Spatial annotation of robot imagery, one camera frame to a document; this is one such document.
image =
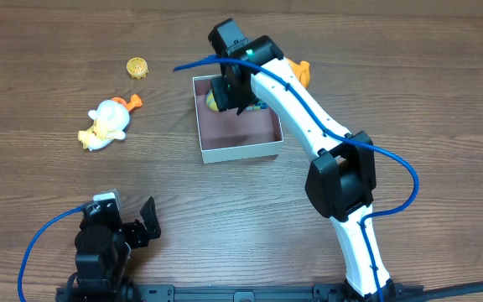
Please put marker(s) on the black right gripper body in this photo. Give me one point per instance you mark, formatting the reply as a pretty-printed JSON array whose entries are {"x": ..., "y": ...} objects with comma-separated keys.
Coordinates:
[{"x": 226, "y": 97}]

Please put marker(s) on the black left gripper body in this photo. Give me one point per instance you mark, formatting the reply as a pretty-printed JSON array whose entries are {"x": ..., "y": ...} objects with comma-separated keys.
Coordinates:
[{"x": 133, "y": 231}]

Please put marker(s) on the pastel rubiks cube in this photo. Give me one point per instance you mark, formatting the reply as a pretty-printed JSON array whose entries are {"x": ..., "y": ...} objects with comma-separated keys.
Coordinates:
[{"x": 259, "y": 105}]

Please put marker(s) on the yellow emoji face ball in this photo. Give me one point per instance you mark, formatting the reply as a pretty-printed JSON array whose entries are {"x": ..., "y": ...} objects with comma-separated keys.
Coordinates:
[{"x": 210, "y": 101}]

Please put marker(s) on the white box pink interior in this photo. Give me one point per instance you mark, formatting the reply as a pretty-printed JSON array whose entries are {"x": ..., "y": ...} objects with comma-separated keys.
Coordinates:
[{"x": 226, "y": 136}]

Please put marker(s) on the orange rubber duck toy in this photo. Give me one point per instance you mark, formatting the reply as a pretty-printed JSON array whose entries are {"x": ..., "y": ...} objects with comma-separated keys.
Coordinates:
[{"x": 302, "y": 71}]

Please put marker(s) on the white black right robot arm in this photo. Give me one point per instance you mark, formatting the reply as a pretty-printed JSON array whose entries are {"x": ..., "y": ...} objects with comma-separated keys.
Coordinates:
[{"x": 342, "y": 172}]

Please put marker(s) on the yellow gear shaped token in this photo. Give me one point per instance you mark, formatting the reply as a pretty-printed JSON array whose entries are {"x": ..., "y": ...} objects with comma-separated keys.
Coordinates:
[{"x": 137, "y": 67}]

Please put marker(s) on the white plush chicken toy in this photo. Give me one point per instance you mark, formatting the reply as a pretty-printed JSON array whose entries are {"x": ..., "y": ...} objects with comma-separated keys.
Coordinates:
[{"x": 110, "y": 120}]

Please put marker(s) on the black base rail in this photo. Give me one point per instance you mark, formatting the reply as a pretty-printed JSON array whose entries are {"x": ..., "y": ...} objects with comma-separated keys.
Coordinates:
[{"x": 316, "y": 292}]

